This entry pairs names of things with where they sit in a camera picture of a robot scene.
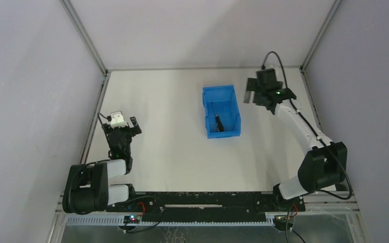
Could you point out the small circuit board with leds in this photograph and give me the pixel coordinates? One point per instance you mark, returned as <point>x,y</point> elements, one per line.
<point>132,219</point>

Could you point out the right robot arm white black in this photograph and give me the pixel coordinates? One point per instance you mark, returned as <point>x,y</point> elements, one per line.
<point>324,162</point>

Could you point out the aluminium frame rail left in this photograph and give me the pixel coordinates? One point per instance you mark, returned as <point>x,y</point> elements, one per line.
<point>93,121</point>

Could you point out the right small circuit board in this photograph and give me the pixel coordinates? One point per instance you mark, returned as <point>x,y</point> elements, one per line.
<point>283,223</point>

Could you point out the yellow black handled screwdriver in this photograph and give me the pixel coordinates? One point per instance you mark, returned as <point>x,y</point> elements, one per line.
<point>220,127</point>

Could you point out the blue plastic bin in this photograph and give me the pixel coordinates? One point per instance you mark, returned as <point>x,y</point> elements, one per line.
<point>225,101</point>

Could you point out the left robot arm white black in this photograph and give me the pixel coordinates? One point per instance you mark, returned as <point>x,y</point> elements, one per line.
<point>88,188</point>

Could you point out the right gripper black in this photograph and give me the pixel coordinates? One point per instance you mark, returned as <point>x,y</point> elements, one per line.
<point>260,92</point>

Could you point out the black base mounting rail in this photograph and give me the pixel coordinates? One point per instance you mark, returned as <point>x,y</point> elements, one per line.
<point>207,207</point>

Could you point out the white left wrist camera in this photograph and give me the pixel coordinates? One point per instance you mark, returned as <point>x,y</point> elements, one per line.
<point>117,120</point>

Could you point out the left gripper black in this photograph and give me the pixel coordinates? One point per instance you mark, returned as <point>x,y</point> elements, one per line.
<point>122,131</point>

